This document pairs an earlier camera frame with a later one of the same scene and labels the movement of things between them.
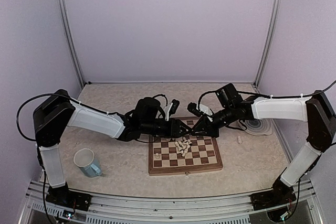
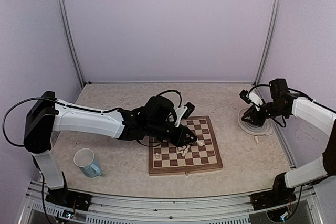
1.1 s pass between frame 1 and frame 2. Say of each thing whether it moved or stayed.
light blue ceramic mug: stayed
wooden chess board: stayed
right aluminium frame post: stayed
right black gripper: moved
